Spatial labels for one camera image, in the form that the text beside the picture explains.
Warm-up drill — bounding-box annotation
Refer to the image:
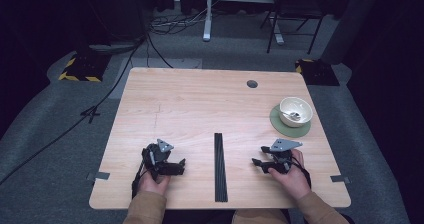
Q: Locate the left hand-held gripper cable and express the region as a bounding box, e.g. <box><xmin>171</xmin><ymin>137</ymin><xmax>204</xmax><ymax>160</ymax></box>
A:
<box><xmin>131</xmin><ymin>158</ymin><xmax>148</xmax><ymax>199</ymax></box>

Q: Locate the person's right hand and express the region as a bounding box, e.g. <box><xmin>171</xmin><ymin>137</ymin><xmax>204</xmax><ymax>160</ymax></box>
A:
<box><xmin>267</xmin><ymin>148</ymin><xmax>313</xmax><ymax>202</ymax></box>

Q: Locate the white bowl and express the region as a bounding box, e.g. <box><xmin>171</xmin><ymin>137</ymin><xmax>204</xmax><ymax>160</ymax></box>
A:
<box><xmin>278</xmin><ymin>96</ymin><xmax>314</xmax><ymax>129</ymax></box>

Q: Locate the white desk frame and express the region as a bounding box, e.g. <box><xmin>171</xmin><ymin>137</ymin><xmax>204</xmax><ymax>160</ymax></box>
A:
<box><xmin>202</xmin><ymin>0</ymin><xmax>285</xmax><ymax>46</ymax></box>

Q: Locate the hand-held gripper cable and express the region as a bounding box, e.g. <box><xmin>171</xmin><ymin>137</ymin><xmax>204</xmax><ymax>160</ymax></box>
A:
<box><xmin>131</xmin><ymin>158</ymin><xmax>148</xmax><ymax>199</ymax></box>
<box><xmin>290</xmin><ymin>154</ymin><xmax>313</xmax><ymax>189</ymax></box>

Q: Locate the right hand-held gripper cable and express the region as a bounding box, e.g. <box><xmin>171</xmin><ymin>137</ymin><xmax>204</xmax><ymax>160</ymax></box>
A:
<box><xmin>290</xmin><ymin>154</ymin><xmax>313</xmax><ymax>189</ymax></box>

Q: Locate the black chair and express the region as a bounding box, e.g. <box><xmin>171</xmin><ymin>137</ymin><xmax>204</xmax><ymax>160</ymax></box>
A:
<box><xmin>259</xmin><ymin>0</ymin><xmax>326</xmax><ymax>56</ymax></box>

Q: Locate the black yellow striped stand base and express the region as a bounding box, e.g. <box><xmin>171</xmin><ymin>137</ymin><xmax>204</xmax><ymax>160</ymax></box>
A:
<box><xmin>57</xmin><ymin>49</ymin><xmax>112</xmax><ymax>84</ymax></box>
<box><xmin>294</xmin><ymin>58</ymin><xmax>341</xmax><ymax>87</ymax></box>

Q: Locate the green round coaster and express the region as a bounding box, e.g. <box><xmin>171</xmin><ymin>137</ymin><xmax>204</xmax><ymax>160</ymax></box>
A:
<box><xmin>269</xmin><ymin>103</ymin><xmax>312</xmax><ymax>139</ymax></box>

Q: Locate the grey tape strip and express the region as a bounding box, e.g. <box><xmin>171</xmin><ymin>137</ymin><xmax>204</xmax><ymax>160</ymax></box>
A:
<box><xmin>329</xmin><ymin>174</ymin><xmax>352</xmax><ymax>185</ymax></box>
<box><xmin>86</xmin><ymin>171</ymin><xmax>111</xmax><ymax>182</ymax></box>

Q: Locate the grey curtain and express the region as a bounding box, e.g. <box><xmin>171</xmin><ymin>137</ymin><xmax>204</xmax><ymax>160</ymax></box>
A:
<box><xmin>320</xmin><ymin>0</ymin><xmax>383</xmax><ymax>66</ymax></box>

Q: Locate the bundle of floor cables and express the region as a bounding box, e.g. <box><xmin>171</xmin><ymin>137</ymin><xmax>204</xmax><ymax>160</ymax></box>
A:
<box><xmin>148</xmin><ymin>0</ymin><xmax>219</xmax><ymax>36</ymax></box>

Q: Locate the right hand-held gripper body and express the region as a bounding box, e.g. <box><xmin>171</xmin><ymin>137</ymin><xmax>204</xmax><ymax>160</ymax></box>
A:
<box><xmin>265</xmin><ymin>138</ymin><xmax>304</xmax><ymax>175</ymax></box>

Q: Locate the person's tan trouser leg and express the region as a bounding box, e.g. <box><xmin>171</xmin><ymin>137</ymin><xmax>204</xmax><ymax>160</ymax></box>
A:
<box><xmin>231</xmin><ymin>208</ymin><xmax>290</xmax><ymax>224</ymax></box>

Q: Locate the person's left hand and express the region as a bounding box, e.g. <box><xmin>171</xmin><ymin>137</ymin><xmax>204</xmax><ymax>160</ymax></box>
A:
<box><xmin>137</xmin><ymin>168</ymin><xmax>172</xmax><ymax>197</ymax></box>

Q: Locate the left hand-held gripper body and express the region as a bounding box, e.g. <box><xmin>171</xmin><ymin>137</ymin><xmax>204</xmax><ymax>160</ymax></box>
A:
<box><xmin>141</xmin><ymin>138</ymin><xmax>175</xmax><ymax>182</ymax></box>

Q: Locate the metal spoon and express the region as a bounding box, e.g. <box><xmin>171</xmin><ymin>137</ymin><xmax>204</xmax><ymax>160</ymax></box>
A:
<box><xmin>280</xmin><ymin>109</ymin><xmax>302</xmax><ymax>122</ymax></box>

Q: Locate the long black floor cable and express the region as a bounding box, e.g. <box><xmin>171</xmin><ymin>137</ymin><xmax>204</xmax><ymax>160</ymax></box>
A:
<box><xmin>0</xmin><ymin>33</ymin><xmax>148</xmax><ymax>187</ymax></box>

